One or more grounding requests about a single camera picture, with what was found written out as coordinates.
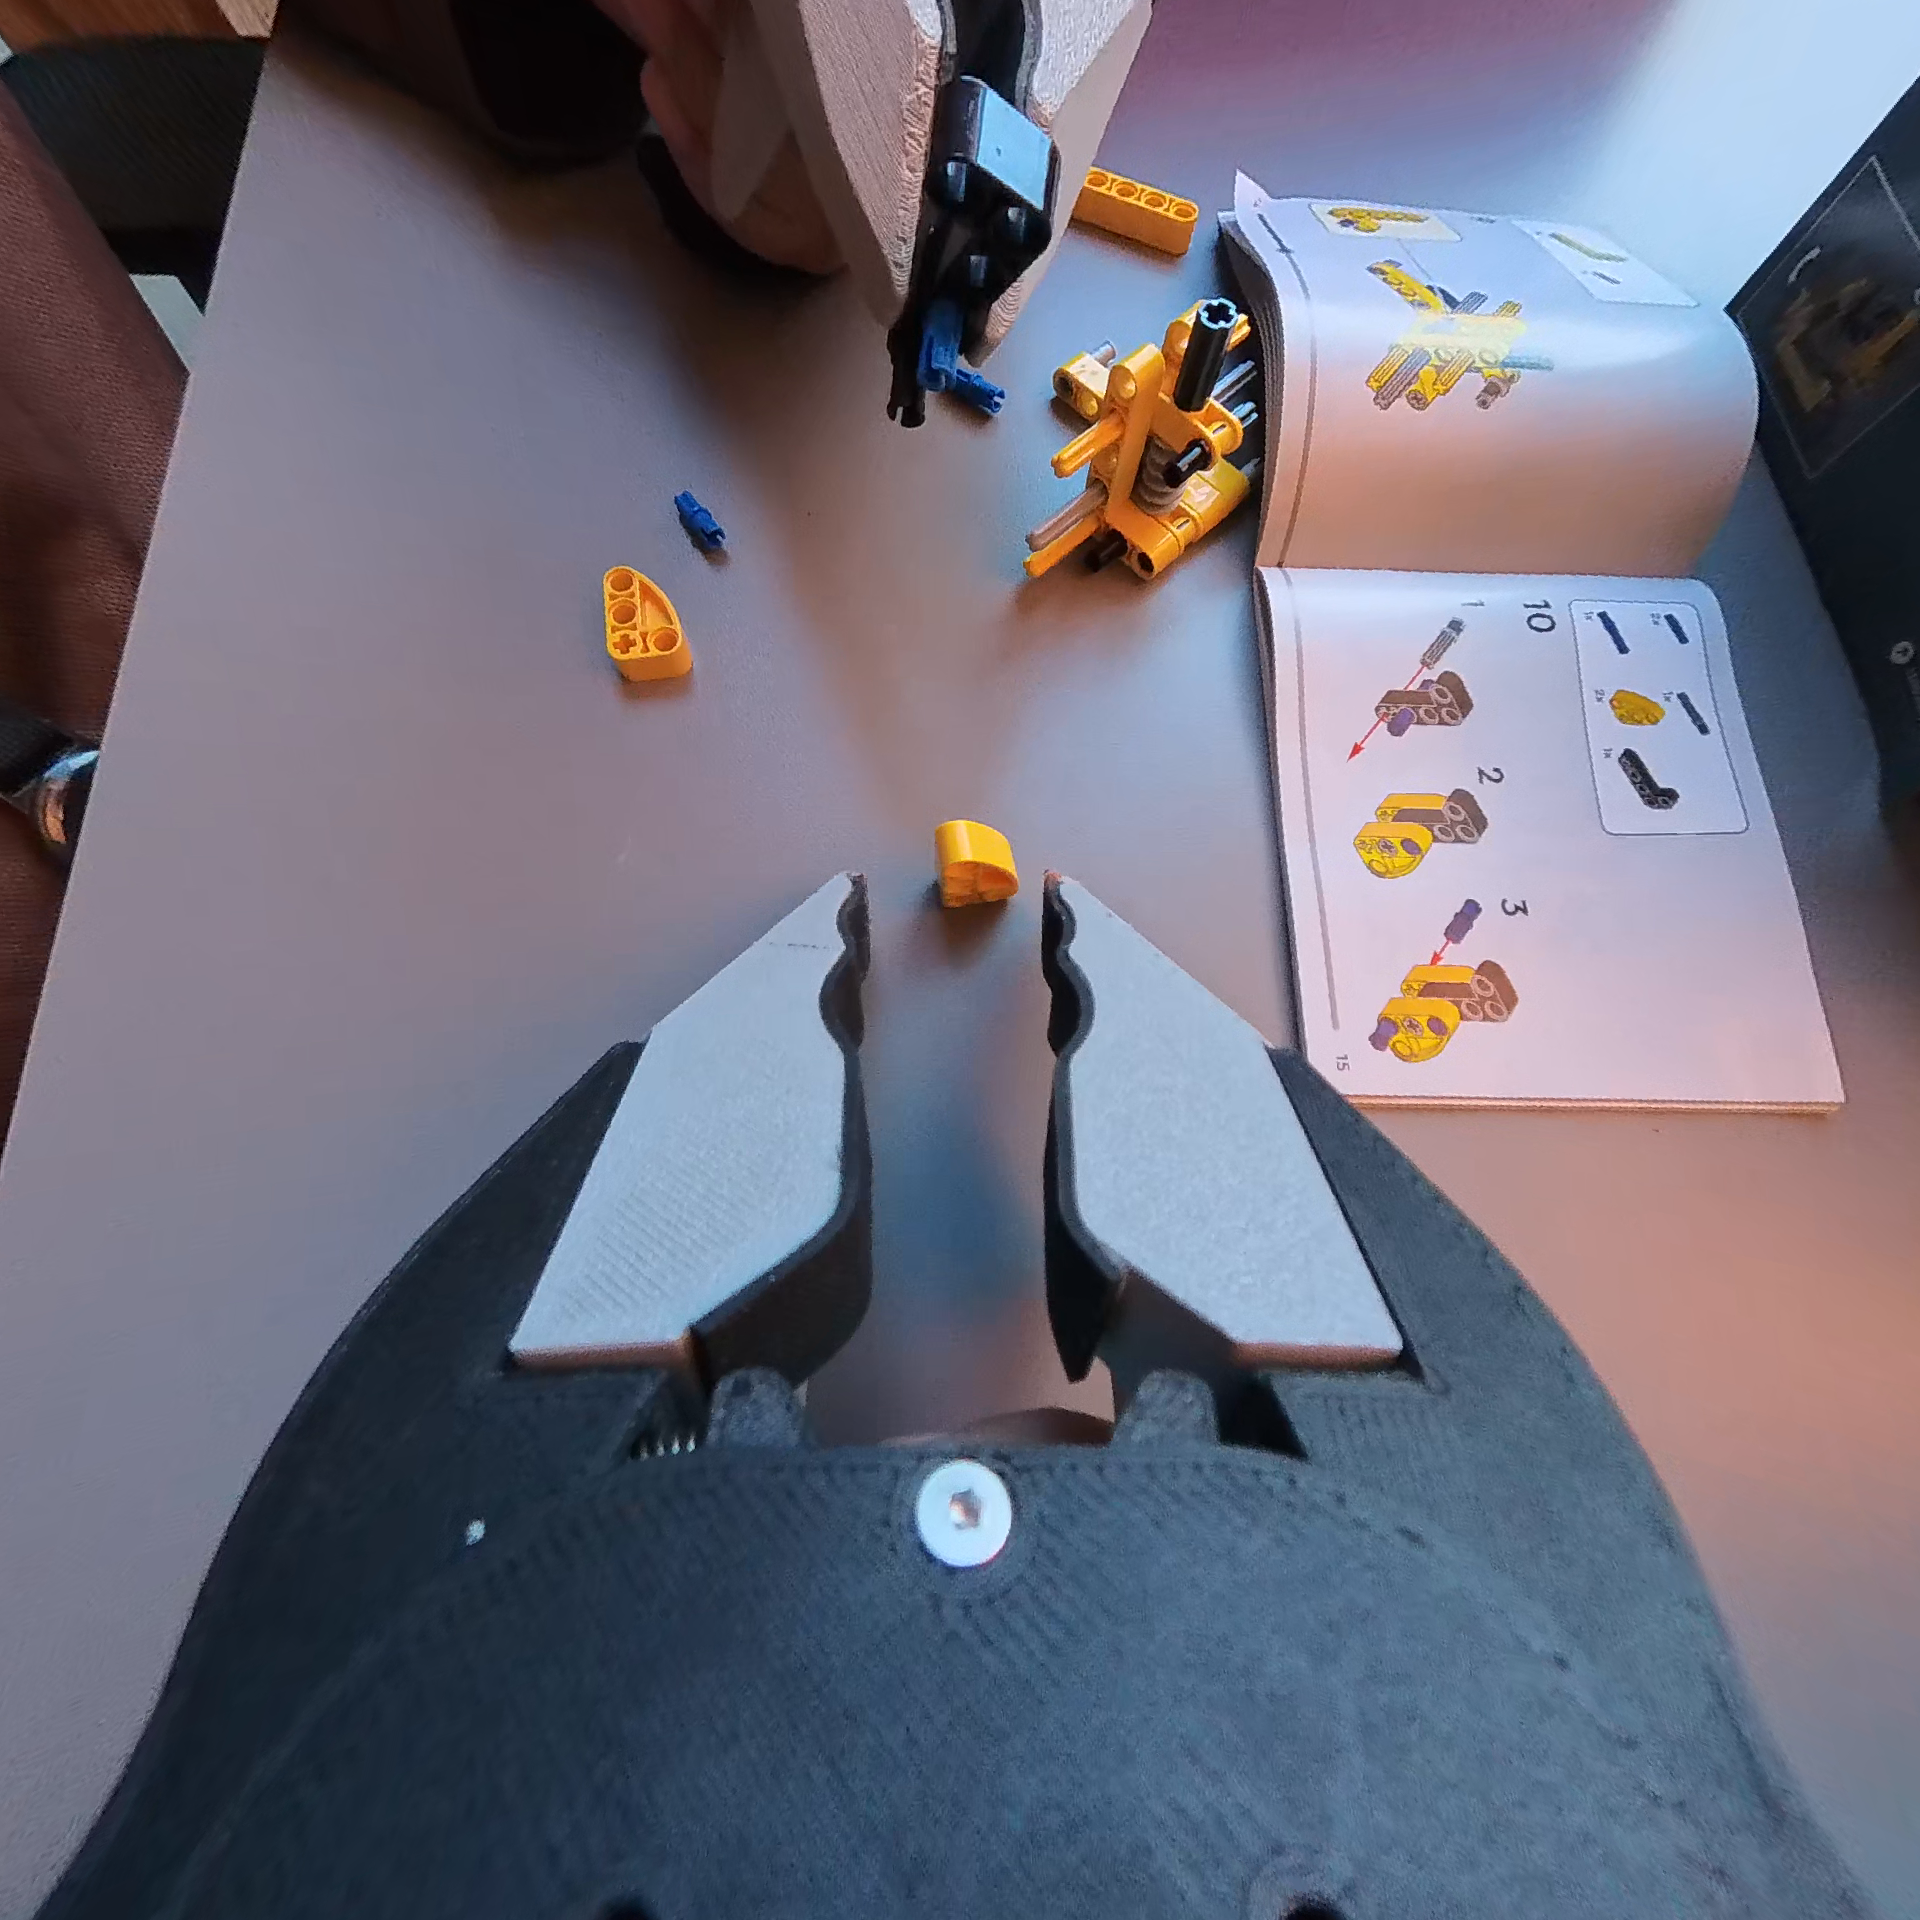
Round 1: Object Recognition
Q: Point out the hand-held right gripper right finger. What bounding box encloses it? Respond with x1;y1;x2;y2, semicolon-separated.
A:
1038;872;1409;1386

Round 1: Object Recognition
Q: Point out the lego instruction booklet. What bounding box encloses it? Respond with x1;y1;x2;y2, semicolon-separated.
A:
1213;167;1848;1119

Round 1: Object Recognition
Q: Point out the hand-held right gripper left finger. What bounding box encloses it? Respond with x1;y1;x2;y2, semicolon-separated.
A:
509;870;875;1390

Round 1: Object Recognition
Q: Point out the yellow curved lego piece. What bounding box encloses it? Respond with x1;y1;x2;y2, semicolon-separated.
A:
599;563;696;685
929;815;1020;911

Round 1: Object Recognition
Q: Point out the black cardboard box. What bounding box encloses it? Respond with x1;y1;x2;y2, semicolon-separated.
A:
1723;73;1920;828

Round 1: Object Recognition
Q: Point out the yellow lego assembly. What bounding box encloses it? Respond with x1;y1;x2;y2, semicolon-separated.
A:
1021;293;1262;583

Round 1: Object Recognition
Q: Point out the person's left hand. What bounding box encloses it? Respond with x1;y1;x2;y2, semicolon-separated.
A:
591;0;849;276

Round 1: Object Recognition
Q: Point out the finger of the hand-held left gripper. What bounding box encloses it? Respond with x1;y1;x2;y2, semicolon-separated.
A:
959;0;1157;370
745;0;948;330

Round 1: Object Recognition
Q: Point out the yellow straight lego beam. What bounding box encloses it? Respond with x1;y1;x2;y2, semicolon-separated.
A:
1069;163;1201;257

